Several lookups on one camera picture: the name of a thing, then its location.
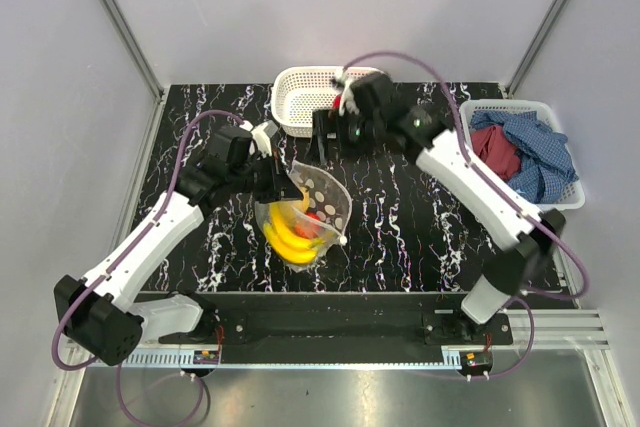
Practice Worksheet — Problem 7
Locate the polka dot zip top bag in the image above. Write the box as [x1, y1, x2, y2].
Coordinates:
[254, 160, 352, 272]

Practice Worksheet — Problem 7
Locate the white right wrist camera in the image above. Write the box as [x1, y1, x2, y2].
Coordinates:
[332, 73, 359, 116]

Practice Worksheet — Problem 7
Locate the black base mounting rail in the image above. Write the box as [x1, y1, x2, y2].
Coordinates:
[141, 293, 538, 370]

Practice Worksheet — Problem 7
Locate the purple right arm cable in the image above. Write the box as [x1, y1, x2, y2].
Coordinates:
[342, 50, 590, 298]

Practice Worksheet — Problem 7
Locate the blue checkered cloth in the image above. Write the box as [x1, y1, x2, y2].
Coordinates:
[471, 110, 578, 204]

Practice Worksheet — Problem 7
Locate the left aluminium frame post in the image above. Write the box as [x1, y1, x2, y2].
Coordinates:
[99, 0, 164, 101]

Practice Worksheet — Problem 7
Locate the yellow fake banana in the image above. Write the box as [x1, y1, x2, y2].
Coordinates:
[263, 187, 325, 265]

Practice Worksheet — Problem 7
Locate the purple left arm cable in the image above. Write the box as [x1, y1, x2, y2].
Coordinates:
[51, 110, 249, 371]

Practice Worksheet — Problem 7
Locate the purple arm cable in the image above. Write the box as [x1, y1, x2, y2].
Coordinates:
[51, 110, 249, 371]
[342, 50, 590, 298]

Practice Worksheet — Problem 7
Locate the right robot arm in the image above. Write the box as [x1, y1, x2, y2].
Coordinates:
[311, 68, 565, 344]

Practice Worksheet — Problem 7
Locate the white perforated plastic basket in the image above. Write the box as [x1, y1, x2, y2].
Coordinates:
[271, 66, 387, 139]

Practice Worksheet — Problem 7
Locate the lavender plastic basket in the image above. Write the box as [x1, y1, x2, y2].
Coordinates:
[460, 99, 585, 210]

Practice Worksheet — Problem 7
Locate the aluminium frame post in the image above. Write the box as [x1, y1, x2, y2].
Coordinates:
[99, 0, 164, 101]
[504, 0, 571, 97]

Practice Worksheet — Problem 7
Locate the small red fake fruit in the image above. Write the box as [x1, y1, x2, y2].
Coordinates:
[294, 212, 323, 239]

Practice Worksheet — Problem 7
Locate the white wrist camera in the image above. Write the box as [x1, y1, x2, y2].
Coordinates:
[240, 120, 278, 156]
[332, 73, 359, 116]

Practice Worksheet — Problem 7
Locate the dark red cloth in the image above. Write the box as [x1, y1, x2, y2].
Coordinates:
[471, 125, 521, 182]

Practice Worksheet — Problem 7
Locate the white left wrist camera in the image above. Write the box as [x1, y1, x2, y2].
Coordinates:
[240, 120, 278, 156]

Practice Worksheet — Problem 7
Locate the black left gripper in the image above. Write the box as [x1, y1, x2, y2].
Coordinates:
[230, 149, 305, 204]

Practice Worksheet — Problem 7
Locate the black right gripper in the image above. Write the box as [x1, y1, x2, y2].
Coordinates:
[305, 107, 383, 165]

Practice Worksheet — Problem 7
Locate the red fake tomato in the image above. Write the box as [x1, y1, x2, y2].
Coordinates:
[332, 94, 346, 116]

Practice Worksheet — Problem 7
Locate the right aluminium frame post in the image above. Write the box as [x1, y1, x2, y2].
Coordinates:
[504, 0, 571, 97]

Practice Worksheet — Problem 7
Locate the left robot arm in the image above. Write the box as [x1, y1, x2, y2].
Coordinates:
[54, 121, 301, 366]

